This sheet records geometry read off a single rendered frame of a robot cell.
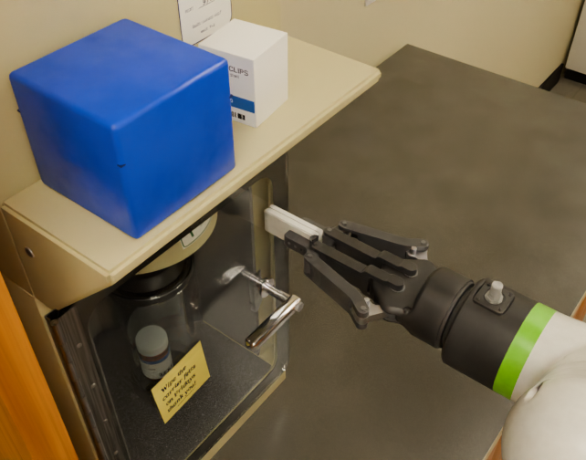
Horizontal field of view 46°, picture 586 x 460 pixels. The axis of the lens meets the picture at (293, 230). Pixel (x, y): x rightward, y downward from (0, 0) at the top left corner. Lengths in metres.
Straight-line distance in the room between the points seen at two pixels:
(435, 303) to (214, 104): 0.30
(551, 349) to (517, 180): 0.88
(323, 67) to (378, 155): 0.87
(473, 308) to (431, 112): 1.05
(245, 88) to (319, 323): 0.67
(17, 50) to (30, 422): 0.25
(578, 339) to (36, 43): 0.48
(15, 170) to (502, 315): 0.42
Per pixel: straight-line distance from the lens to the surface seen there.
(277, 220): 0.75
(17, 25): 0.48
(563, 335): 0.64
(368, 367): 1.09
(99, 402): 0.70
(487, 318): 0.64
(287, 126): 0.55
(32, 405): 0.50
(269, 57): 0.54
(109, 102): 0.42
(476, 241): 1.32
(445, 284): 0.66
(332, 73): 0.62
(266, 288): 0.83
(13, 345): 0.46
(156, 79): 0.44
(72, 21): 0.51
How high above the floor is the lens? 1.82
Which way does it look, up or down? 43 degrees down
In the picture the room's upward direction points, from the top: straight up
